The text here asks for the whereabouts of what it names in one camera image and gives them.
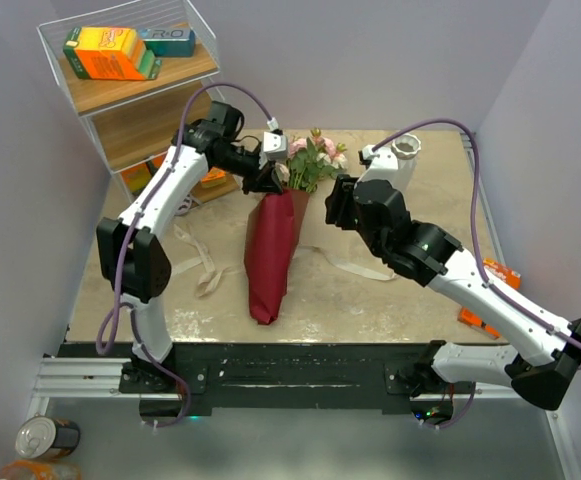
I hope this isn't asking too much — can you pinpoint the red wrapping paper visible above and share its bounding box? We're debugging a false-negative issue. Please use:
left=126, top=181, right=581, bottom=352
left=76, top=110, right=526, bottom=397
left=244, top=189, right=310, bottom=325

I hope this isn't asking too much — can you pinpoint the pink flower bunch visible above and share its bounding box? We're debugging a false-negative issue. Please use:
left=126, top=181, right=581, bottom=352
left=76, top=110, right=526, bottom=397
left=276, top=128, right=348, bottom=194

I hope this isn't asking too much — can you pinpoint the white printed ribbon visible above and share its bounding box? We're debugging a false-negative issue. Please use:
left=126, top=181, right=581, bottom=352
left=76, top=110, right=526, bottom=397
left=172, top=225, right=397, bottom=298

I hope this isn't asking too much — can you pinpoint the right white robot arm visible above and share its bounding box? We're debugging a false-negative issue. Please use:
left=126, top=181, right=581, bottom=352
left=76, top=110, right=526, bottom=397
left=325, top=174, right=581, bottom=411

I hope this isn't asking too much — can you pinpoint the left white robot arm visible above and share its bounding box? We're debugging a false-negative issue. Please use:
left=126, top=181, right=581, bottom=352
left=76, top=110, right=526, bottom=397
left=96, top=101, right=287, bottom=392

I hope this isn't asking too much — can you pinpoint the white ribbed vase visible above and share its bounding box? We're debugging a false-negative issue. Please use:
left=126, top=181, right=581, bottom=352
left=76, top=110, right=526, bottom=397
left=391, top=133, right=422, bottom=193

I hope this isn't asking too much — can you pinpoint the orange blister pack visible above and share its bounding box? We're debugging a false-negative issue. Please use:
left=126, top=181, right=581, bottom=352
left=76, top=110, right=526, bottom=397
left=200, top=168, right=227, bottom=189

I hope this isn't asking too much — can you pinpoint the purple wavy cloth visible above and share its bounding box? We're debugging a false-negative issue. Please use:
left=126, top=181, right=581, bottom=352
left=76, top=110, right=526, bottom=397
left=175, top=195, right=197, bottom=216

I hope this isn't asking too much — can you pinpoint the orange green box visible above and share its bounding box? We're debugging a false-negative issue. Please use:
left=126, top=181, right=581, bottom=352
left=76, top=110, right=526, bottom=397
left=146, top=152, right=167, bottom=176

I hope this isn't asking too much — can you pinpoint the orange box lower shelf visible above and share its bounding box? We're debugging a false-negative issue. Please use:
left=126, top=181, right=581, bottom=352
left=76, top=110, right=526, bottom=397
left=121, top=161, right=154, bottom=196

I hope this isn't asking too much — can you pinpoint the teal box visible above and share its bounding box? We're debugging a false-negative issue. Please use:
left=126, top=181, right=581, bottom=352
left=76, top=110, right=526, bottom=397
left=138, top=27, right=196, bottom=58

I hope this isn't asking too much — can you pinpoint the orange razor package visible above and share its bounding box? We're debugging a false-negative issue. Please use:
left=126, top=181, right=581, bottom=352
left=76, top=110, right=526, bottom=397
left=457, top=258, right=522, bottom=340

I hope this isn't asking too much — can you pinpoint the orange sponge pack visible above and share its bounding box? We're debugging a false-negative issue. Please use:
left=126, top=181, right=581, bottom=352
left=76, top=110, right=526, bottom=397
left=62, top=27, right=162, bottom=81

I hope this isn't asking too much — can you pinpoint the metal tin can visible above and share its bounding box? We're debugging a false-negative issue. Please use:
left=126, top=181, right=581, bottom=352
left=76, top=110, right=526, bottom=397
left=15, top=416, right=81, bottom=460

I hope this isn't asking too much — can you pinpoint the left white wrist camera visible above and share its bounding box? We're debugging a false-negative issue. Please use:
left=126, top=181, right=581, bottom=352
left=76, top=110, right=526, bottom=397
left=261, top=131, right=288, bottom=162

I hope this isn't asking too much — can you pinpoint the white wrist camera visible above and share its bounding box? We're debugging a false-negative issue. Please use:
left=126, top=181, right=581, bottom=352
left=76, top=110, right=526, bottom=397
left=261, top=131, right=288, bottom=162
left=358, top=145, right=399, bottom=186

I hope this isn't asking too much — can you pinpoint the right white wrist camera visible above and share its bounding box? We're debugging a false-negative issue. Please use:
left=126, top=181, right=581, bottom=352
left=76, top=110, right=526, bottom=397
left=358, top=145, right=399, bottom=186

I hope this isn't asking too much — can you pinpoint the white wire wooden shelf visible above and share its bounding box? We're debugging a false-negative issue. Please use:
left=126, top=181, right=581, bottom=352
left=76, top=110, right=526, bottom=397
left=37, top=1, right=221, bottom=202

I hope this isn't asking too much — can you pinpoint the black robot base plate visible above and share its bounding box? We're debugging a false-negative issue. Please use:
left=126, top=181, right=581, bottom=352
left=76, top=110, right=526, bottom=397
left=57, top=341, right=476, bottom=421

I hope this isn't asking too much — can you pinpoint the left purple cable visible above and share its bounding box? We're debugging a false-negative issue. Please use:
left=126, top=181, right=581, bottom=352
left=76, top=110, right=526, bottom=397
left=94, top=82, right=281, bottom=429

